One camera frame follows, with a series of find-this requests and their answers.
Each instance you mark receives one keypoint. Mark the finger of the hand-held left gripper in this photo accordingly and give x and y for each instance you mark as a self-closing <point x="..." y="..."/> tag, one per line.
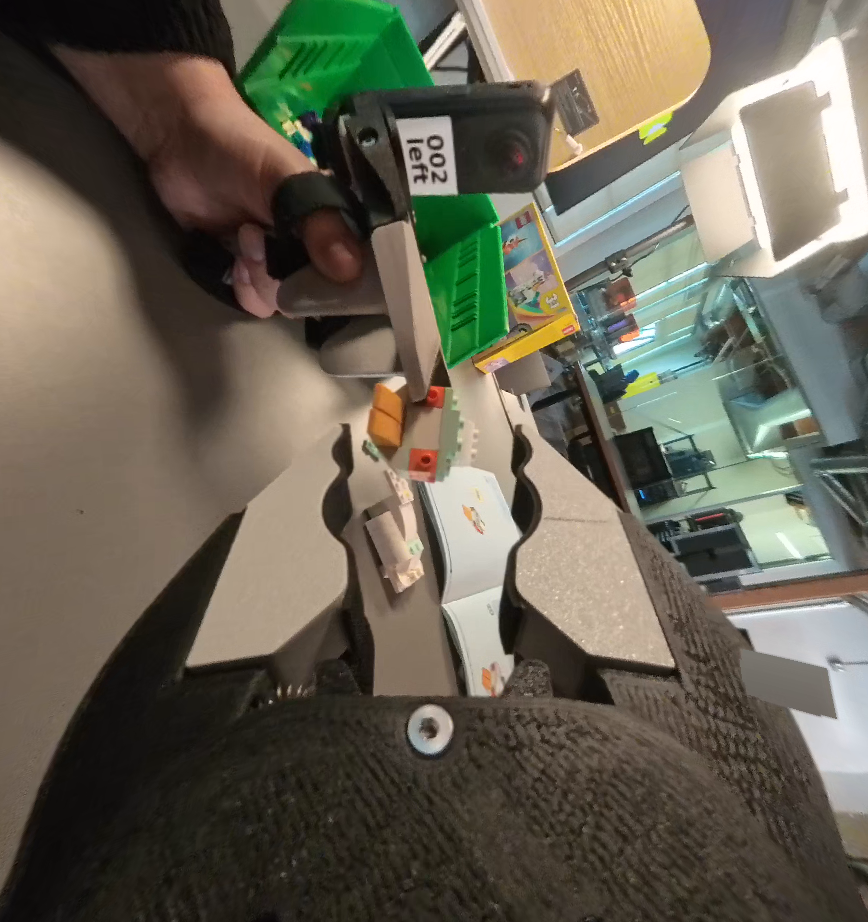
<point x="412" y="310"/>

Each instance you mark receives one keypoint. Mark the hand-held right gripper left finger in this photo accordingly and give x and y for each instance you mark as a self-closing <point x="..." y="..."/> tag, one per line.
<point x="275" y="576"/>

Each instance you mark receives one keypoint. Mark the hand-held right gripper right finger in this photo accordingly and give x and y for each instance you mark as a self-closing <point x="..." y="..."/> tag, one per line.
<point x="592" y="590"/>

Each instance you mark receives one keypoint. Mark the green plastic bin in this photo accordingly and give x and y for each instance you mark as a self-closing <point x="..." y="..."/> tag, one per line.
<point x="470" y="288"/>

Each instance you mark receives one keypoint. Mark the colourful lego brick model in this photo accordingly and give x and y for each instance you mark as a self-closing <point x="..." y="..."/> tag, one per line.
<point x="434" y="439"/>

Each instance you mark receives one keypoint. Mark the small green lego piece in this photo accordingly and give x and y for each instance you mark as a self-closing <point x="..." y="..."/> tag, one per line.
<point x="370" y="451"/>

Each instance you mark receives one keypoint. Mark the yellow lego box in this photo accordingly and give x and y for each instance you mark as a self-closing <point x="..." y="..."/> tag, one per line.
<point x="534" y="288"/>

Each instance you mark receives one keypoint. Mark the lego instruction booklet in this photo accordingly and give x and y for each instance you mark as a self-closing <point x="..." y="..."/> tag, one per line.
<point x="470" y="547"/>

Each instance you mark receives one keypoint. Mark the small white lego piece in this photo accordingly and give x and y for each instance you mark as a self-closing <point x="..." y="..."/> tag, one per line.
<point x="399" y="486"/>

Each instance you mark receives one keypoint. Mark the person's left hand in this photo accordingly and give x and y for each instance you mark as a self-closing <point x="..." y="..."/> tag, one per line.
<point x="203" y="158"/>

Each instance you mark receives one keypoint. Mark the small black plate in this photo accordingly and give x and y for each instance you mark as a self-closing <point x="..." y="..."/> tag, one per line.
<point x="576" y="101"/>

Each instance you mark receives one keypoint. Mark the wooden board with rounded corners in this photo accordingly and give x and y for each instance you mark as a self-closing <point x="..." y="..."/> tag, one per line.
<point x="621" y="57"/>

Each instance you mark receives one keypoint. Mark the yellow green sticky note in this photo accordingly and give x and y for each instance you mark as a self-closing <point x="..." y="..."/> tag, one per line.
<point x="653" y="129"/>

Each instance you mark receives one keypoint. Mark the black light stand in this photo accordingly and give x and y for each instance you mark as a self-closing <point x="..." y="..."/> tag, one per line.
<point x="657" y="236"/>

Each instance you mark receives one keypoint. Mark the white softbox light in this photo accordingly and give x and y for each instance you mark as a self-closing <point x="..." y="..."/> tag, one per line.
<point x="787" y="180"/>

